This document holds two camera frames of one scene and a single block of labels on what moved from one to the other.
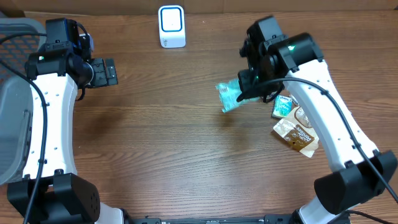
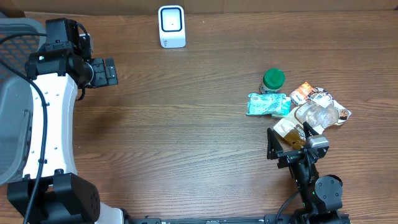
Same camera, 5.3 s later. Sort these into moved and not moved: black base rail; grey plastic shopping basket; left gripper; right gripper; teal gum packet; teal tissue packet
Moved: teal tissue packet; right gripper
Not moved: grey plastic shopping basket; left gripper; teal gum packet; black base rail
